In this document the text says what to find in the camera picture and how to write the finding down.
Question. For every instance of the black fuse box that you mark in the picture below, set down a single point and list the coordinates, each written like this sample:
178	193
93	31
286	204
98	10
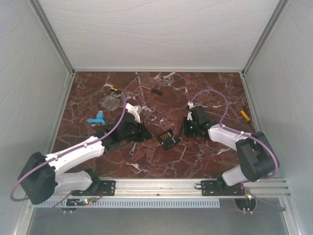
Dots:
168	140

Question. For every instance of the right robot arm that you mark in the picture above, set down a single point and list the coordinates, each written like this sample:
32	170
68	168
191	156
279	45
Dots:
256	156

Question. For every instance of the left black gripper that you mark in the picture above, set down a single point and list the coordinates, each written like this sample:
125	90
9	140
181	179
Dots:
145	134

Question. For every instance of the black handle screwdriver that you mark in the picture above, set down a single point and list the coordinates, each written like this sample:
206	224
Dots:
154	90

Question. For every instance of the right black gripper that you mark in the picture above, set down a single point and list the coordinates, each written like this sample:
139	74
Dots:
183	131

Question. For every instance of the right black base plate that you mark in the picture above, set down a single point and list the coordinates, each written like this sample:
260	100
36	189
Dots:
218	188

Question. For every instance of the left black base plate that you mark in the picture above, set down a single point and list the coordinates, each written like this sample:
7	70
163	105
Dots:
102	187

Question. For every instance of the silver combination wrench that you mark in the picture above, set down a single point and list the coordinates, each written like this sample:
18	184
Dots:
133	148

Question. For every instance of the clear plastic fuse box lid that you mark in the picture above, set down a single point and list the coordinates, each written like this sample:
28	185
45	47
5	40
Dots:
110	103

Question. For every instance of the thin black screwdriver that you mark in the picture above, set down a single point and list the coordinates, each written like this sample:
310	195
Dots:
245	108

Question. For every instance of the yellow black small screwdriver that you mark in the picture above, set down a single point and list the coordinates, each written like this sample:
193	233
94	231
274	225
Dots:
115	90

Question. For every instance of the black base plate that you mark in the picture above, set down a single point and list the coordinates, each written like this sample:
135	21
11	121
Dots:
218	188
102	187

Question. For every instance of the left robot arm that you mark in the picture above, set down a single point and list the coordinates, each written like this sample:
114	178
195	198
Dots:
44	175

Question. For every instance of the grey slotted cable duct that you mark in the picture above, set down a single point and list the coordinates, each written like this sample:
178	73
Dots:
137	203

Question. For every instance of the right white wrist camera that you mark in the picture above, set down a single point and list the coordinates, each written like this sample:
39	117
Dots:
190	105

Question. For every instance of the orange handle screwdriver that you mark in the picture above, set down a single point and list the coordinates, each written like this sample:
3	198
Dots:
244	114

